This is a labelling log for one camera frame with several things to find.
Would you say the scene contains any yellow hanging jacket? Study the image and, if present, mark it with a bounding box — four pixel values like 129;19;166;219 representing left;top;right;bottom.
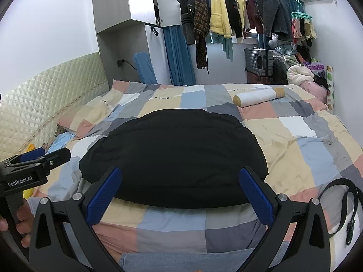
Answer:
210;0;232;39

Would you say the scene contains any cream fluffy blanket pile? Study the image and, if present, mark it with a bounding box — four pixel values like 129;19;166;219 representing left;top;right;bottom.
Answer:
287;65;314;86

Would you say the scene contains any yellow cartoon pillow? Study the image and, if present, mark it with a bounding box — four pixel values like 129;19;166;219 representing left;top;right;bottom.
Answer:
22;142;38;200

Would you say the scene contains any dark denim hanging jacket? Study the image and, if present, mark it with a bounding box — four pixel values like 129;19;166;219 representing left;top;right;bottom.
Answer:
255;0;292;42

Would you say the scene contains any brown plaid hanging coat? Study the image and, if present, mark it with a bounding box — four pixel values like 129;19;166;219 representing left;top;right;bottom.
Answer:
193;0;210;69

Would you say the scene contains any patchwork checked quilt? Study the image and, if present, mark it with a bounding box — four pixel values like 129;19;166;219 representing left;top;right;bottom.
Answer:
25;79;363;267

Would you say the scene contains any person's left hand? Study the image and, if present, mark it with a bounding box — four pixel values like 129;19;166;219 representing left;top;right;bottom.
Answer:
15;199;34;248

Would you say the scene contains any dark grey hanging coat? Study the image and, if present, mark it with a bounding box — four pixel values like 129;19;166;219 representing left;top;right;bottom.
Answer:
178;0;195;46

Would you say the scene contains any black belt with buckle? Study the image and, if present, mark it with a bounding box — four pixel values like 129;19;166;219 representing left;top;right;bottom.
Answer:
318;178;362;246

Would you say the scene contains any blue window curtain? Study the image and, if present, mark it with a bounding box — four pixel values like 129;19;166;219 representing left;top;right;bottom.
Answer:
163;25;196;86

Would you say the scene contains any cream quilted headboard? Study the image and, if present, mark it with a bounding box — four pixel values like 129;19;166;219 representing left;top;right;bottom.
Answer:
1;52;109;160

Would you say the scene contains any light blue sheet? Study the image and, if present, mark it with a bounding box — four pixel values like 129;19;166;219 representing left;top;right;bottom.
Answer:
46;131;75;154

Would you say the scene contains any teal hanging scarf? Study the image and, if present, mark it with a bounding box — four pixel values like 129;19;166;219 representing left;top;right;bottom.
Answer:
211;33;234;62

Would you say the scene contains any white cylindrical bolster pillow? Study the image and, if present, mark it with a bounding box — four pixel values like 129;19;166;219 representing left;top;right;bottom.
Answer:
233;87;285;107

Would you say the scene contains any large black jacket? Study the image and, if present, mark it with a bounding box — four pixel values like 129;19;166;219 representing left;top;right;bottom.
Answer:
79;109;268;209

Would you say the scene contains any blue folded board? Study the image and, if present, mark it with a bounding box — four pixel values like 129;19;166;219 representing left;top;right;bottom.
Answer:
133;52;157;84

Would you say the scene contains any grey ribbed suitcase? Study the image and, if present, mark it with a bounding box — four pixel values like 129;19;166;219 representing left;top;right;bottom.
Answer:
244;47;273;77

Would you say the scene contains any grey wall cabinet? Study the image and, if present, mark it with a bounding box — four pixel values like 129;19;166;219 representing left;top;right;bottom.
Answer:
92;0;166;84

